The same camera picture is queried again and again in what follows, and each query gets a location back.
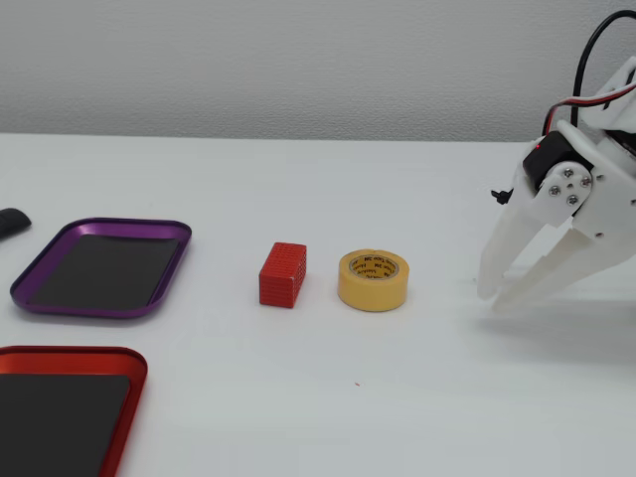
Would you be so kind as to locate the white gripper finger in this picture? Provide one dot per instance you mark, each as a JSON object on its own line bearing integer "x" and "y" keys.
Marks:
{"x": 507, "y": 243}
{"x": 546, "y": 263}

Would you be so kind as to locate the yellow masking tape roll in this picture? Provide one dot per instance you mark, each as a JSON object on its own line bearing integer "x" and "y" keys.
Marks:
{"x": 372, "y": 294}

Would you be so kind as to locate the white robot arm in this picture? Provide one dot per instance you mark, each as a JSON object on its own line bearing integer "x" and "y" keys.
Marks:
{"x": 618, "y": 99}

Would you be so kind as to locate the red perforated rectangular block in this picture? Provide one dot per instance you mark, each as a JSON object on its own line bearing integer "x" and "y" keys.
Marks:
{"x": 276, "y": 287}

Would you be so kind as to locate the purple metal tray black mat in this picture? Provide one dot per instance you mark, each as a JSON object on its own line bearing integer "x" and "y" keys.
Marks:
{"x": 102, "y": 270}

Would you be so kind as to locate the red metal tray black mat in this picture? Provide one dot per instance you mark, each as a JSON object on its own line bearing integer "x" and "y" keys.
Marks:
{"x": 59, "y": 422}

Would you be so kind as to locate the black rounded object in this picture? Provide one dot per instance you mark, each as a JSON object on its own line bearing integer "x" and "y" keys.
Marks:
{"x": 12, "y": 221}

